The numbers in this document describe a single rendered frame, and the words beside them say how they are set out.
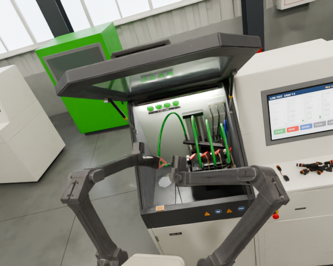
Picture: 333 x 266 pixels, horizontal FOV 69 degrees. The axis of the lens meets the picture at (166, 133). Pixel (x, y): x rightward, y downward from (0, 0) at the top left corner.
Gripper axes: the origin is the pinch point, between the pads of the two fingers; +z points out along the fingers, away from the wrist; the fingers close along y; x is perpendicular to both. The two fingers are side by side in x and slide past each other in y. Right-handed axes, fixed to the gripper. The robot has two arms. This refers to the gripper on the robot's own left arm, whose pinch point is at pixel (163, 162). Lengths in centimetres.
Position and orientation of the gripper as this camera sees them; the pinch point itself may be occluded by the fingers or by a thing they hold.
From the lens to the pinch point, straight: 141.9
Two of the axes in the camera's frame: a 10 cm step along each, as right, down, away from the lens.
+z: 7.5, 1.4, 6.5
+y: -6.5, -0.5, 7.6
